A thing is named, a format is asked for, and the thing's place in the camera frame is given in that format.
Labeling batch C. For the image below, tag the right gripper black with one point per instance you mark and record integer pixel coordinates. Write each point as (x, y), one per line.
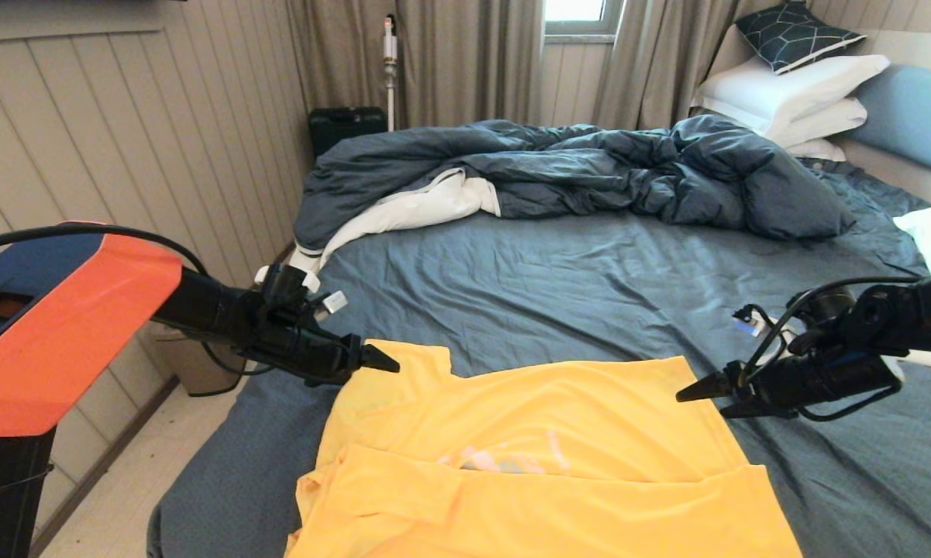
(822, 380)

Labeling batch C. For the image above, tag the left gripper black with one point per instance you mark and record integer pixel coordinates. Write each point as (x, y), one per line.
(302, 353)

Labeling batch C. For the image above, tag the yellow printed t-shirt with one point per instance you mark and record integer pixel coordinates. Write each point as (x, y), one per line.
(550, 434)

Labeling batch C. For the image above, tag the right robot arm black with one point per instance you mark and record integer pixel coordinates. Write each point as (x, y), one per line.
(915, 314)

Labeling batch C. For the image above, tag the brown trash bin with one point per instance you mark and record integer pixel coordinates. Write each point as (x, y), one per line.
(194, 372)

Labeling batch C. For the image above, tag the grey-blue bed sheet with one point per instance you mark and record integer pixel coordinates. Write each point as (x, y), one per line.
(589, 294)

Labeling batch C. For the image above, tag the white flat long bar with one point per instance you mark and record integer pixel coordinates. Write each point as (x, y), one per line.
(921, 359)

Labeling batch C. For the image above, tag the dark green hard case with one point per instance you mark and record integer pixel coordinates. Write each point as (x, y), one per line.
(341, 128)

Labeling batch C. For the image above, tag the dark blue crumpled duvet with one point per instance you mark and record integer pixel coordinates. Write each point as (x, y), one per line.
(589, 167)

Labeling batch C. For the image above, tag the white stick vacuum cleaner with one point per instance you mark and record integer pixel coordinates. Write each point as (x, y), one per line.
(391, 50)

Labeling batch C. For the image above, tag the large white pillow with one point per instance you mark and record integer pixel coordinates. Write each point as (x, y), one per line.
(783, 89)

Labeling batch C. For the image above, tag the beige curtain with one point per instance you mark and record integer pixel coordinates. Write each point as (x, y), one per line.
(651, 62)
(465, 62)

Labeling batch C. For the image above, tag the blue headboard cushion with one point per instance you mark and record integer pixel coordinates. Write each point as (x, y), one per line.
(915, 120)

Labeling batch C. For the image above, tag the dark patterned cushion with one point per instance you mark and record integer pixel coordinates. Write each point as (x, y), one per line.
(791, 37)

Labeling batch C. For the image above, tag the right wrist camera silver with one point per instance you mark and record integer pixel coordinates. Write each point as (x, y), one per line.
(748, 322)

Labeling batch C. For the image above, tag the beige headboard frame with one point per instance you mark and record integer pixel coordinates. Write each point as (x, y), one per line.
(899, 174)

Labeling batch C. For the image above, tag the window with grey frame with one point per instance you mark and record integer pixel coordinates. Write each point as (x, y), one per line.
(574, 9)

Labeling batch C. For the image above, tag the black wall screen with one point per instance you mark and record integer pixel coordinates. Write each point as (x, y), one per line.
(46, 1)

